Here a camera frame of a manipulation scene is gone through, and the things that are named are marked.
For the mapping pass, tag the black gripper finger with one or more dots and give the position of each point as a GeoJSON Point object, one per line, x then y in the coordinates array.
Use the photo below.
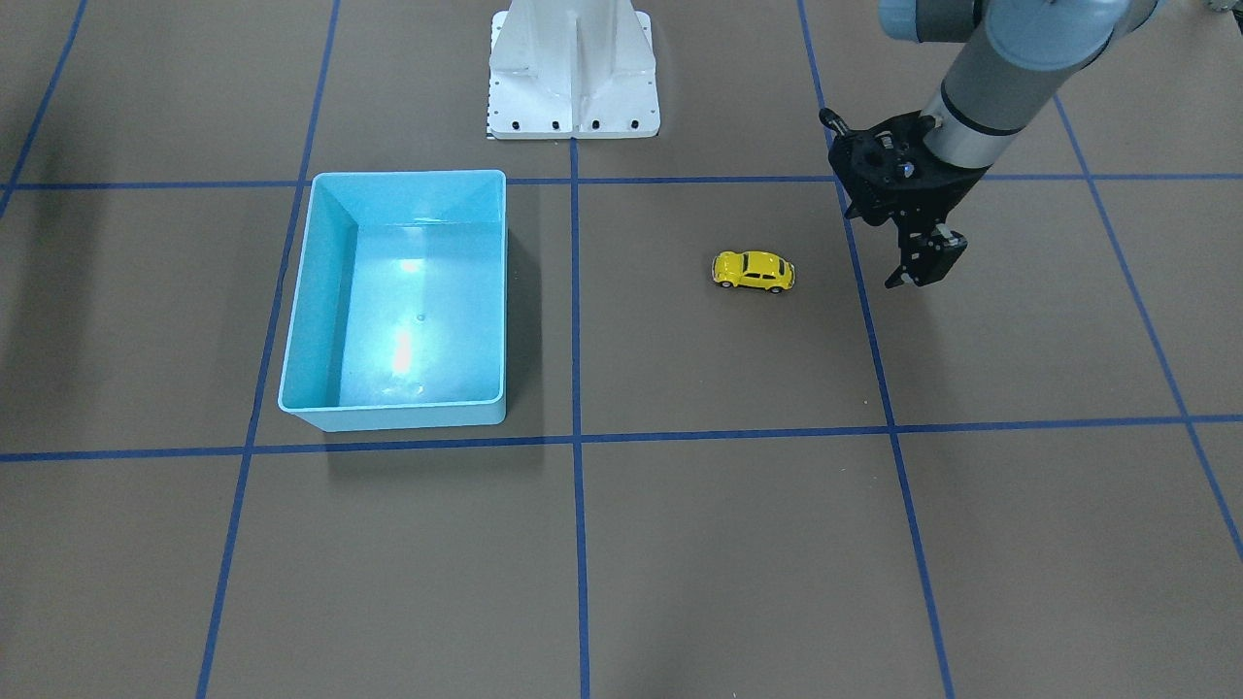
{"type": "Point", "coordinates": [936, 252]}
{"type": "Point", "coordinates": [909, 270]}

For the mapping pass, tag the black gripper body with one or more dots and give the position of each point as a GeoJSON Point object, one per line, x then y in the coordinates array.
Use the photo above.
{"type": "Point", "coordinates": [940, 192]}

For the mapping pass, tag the yellow beetle toy car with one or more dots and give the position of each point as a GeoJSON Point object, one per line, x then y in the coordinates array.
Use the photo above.
{"type": "Point", "coordinates": [755, 269]}

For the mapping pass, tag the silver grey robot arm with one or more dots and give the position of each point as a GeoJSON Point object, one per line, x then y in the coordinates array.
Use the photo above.
{"type": "Point", "coordinates": [1013, 58]}

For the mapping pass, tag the teal plastic bin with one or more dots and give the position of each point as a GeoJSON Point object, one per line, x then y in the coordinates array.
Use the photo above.
{"type": "Point", "coordinates": [399, 313]}

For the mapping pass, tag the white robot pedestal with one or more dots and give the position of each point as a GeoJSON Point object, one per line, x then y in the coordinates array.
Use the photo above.
{"type": "Point", "coordinates": [572, 70]}

